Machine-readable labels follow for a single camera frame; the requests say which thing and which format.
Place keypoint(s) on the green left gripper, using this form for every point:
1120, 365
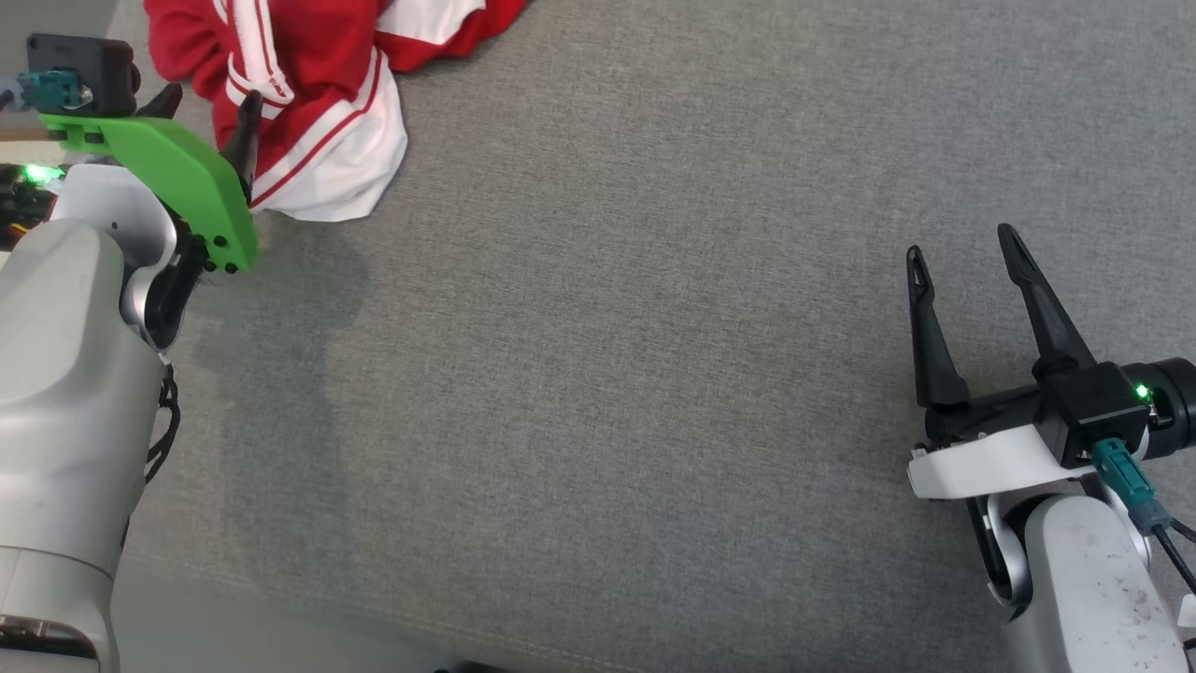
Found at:
187, 178

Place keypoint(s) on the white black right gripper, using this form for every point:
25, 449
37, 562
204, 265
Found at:
990, 463

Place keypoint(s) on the red white short-sleeve shirt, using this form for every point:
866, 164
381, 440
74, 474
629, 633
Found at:
308, 112

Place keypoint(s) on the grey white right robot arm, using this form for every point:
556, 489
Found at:
1084, 589

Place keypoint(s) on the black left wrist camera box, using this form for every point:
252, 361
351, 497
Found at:
89, 70

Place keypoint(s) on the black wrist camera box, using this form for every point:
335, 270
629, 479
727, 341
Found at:
89, 70
1093, 411

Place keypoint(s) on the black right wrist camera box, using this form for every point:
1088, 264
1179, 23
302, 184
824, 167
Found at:
1093, 411

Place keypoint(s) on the teal left camera connector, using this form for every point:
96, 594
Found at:
51, 91

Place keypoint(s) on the teal camera connector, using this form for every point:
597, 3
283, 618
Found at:
1126, 481
51, 91

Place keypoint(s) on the teal right camera connector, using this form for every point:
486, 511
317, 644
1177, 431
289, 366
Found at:
1126, 481

